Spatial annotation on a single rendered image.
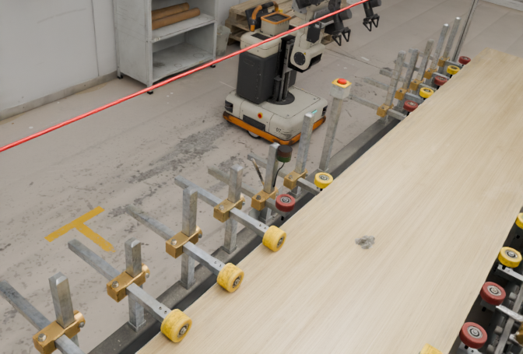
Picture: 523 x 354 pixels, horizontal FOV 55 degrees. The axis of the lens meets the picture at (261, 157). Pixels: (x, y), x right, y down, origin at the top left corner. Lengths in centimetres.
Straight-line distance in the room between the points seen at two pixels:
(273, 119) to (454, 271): 226
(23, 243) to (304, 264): 192
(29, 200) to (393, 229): 237
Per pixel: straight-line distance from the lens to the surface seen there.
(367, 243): 197
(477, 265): 209
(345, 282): 182
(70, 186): 363
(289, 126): 386
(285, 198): 208
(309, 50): 379
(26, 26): 431
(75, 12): 452
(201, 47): 532
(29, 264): 315
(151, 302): 161
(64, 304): 151
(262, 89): 395
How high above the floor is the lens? 221
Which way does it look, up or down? 34 degrees down
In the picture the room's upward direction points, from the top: 7 degrees clockwise
